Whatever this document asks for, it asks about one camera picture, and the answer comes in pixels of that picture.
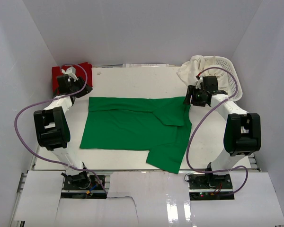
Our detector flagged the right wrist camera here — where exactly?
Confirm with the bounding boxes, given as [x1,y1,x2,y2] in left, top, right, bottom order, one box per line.
[196,73,203,89]

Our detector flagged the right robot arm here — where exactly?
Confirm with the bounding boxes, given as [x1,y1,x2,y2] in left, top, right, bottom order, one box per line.
[184,76,261,191]

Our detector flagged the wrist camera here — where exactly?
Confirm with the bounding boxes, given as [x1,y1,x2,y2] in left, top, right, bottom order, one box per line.
[61,66,78,81]
[196,73,203,89]

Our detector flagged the folded red t shirt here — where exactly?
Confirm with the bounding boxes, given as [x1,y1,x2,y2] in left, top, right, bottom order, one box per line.
[52,62,93,92]

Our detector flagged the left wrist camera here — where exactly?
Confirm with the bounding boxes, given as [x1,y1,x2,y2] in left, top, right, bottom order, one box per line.
[61,66,78,81]

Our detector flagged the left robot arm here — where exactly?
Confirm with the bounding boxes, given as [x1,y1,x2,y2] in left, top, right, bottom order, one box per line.
[34,73,92,190]

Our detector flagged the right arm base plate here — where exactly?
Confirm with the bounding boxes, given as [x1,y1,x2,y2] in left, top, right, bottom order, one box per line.
[184,173,234,201]

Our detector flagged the white perforated plastic basket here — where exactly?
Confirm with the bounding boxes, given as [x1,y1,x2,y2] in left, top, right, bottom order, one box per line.
[204,55,243,102]

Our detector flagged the paper label strip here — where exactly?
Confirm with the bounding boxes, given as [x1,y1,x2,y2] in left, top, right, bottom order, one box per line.
[122,63,169,68]

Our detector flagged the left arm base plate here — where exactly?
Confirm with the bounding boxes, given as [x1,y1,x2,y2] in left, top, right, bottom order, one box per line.
[61,175,109,199]

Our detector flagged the green t shirt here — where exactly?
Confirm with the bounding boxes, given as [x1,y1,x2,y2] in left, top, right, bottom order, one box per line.
[80,96,192,174]

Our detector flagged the cream white t shirt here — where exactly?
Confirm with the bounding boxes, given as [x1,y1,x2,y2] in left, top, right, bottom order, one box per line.
[177,55,229,93]

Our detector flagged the white paper front cover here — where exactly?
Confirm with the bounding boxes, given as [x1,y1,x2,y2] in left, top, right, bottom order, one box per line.
[14,171,284,227]

